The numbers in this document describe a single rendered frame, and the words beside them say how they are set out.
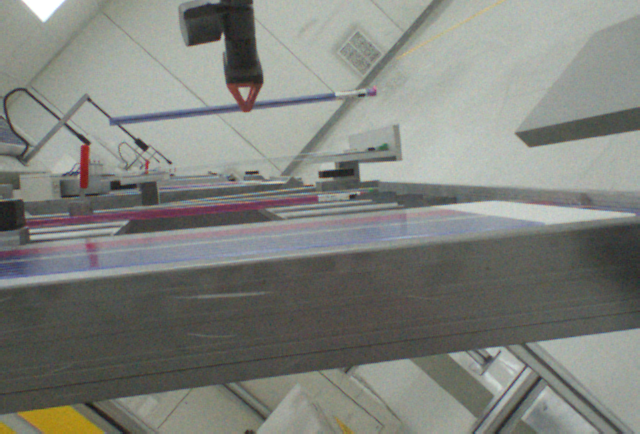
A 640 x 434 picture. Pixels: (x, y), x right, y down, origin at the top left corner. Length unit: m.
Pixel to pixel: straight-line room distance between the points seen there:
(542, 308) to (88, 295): 0.24
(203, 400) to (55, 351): 1.54
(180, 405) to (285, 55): 7.06
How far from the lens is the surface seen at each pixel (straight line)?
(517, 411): 1.24
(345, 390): 1.93
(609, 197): 0.52
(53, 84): 8.63
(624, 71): 1.08
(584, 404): 1.30
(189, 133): 8.44
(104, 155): 5.48
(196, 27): 1.18
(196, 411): 1.90
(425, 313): 0.37
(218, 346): 0.35
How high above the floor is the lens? 0.96
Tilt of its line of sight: 10 degrees down
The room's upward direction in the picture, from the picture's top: 48 degrees counter-clockwise
